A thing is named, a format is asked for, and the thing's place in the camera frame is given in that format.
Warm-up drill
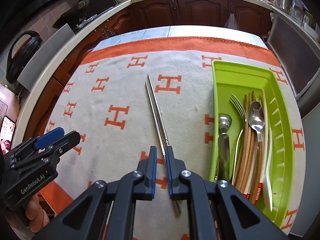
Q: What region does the smartphone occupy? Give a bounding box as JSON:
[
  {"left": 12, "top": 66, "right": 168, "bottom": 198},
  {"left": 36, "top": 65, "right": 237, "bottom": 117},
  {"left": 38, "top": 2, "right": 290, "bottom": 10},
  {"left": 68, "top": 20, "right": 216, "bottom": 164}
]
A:
[{"left": 0, "top": 116, "right": 16, "bottom": 155}]

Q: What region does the white ceramic spoon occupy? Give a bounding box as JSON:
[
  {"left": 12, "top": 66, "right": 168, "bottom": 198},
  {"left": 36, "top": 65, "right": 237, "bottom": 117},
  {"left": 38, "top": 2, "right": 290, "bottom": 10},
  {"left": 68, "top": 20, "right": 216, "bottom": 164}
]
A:
[{"left": 263, "top": 128, "right": 273, "bottom": 212}]

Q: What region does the dark-handled steel ladle spoon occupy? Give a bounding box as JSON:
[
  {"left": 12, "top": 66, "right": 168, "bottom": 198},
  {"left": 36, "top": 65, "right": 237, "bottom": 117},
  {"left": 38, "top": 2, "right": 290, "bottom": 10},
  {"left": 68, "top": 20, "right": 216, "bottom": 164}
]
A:
[{"left": 217, "top": 113, "right": 232, "bottom": 181}]

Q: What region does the black stove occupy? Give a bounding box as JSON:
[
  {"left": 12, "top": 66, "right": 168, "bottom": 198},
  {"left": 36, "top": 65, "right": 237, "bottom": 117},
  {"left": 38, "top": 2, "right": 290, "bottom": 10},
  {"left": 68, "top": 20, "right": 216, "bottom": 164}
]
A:
[{"left": 53, "top": 0, "right": 117, "bottom": 33}]

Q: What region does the green plastic utensil tray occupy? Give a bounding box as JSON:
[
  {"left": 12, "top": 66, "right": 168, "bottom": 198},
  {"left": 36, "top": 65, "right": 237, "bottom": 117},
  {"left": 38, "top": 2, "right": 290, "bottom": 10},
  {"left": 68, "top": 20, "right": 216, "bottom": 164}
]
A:
[{"left": 209, "top": 60, "right": 294, "bottom": 226}]

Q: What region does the wooden-handled small spoon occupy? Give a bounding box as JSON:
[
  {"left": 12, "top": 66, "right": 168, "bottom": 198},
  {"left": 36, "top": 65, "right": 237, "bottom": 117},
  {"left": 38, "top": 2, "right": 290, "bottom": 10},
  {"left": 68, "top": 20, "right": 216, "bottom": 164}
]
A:
[{"left": 248, "top": 101, "right": 266, "bottom": 203}]

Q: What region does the white plastic bag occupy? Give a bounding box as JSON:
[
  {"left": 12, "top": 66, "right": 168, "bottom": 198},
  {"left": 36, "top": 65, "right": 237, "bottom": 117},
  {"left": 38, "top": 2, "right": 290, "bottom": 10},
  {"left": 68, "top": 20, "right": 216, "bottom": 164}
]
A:
[{"left": 224, "top": 13, "right": 239, "bottom": 30}]

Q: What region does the steel fork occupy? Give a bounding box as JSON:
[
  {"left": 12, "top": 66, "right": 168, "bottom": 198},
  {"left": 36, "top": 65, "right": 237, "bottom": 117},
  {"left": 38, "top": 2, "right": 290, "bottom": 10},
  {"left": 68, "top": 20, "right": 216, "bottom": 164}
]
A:
[{"left": 229, "top": 93, "right": 246, "bottom": 185}]

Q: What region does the left hand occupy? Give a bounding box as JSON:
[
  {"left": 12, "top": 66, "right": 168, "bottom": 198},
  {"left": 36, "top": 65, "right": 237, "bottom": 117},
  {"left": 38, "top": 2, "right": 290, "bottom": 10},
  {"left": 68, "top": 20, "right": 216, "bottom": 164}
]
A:
[{"left": 25, "top": 195, "right": 49, "bottom": 233}]

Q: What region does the grey metal cabinet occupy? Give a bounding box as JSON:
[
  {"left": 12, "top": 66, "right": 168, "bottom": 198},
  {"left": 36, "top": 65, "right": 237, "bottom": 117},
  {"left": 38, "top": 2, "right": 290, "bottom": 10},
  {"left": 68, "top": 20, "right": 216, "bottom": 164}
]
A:
[{"left": 267, "top": 9, "right": 319, "bottom": 117}]

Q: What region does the beige orange H-pattern cloth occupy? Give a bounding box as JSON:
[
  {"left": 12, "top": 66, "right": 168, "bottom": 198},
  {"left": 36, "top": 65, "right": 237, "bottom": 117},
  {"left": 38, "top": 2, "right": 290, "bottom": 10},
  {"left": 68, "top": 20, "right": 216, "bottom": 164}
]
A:
[{"left": 41, "top": 37, "right": 305, "bottom": 233}]

